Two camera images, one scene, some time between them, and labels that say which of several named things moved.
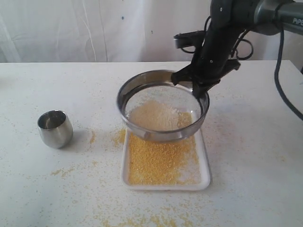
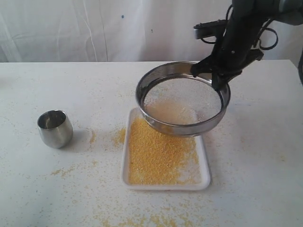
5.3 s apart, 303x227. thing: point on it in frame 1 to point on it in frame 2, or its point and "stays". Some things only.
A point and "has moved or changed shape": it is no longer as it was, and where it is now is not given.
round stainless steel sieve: (152, 106) has moved or changed shape
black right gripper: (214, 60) to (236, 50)
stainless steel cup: (55, 128) stays
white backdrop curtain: (62, 31) stays
